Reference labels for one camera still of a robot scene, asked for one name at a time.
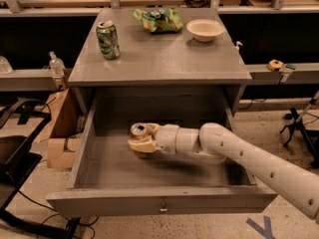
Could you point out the black chair base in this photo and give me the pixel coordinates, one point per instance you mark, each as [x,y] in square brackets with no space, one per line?
[17,162]

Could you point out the green soda can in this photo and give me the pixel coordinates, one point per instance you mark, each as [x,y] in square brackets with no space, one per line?
[108,40]

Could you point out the small white pump bottle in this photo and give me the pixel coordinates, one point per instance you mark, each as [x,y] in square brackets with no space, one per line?
[238,46]

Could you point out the white bowl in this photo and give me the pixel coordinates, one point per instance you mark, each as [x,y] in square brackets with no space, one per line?
[204,30]

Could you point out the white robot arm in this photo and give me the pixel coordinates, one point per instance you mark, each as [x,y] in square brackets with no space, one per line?
[216,143]

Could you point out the grey cabinet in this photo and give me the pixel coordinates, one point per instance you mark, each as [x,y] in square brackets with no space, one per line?
[159,59]

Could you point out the clear sanitizer bottle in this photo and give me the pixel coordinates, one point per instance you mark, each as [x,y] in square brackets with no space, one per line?
[56,64]

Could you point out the green chip bag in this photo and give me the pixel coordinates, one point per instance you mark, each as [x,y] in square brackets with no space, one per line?
[159,21]

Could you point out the orange soda can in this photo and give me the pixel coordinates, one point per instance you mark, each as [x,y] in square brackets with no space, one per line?
[139,130]

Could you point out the open grey top drawer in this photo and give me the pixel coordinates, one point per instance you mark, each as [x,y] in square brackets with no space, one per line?
[108,179]

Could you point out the cardboard box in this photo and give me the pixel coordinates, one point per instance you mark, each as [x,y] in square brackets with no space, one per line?
[65,111]

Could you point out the black tripod stand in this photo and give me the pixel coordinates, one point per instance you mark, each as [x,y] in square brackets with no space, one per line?
[310,136]

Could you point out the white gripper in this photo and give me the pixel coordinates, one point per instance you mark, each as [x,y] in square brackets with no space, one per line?
[165,137]

